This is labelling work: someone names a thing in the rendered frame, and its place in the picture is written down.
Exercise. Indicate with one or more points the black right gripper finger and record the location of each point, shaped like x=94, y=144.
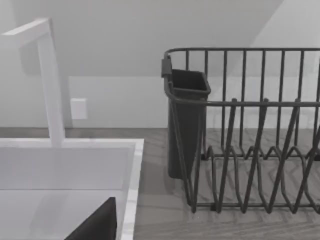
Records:
x=101, y=221

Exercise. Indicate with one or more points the white sink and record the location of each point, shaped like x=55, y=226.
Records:
x=62, y=165

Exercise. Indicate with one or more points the dark grey cutlery holder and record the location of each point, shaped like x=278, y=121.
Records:
x=185, y=120

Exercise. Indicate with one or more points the tall white tap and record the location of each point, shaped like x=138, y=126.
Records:
x=48, y=75

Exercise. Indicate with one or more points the white wall socket plate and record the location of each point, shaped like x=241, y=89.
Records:
x=78, y=108

